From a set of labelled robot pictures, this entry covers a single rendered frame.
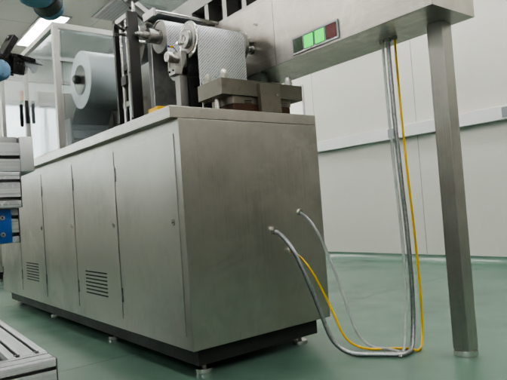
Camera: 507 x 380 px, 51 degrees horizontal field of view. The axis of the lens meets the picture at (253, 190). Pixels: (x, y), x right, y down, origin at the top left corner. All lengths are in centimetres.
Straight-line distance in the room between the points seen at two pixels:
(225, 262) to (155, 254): 27
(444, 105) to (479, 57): 249
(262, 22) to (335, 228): 317
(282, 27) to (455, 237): 108
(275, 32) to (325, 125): 306
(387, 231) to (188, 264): 328
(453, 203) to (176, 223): 93
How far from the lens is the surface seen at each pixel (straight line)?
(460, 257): 191
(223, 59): 224
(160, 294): 192
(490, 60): 436
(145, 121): 189
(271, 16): 235
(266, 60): 234
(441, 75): 195
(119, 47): 257
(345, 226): 514
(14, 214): 150
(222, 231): 181
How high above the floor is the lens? 55
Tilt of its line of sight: 2 degrees up
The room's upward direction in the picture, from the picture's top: 4 degrees counter-clockwise
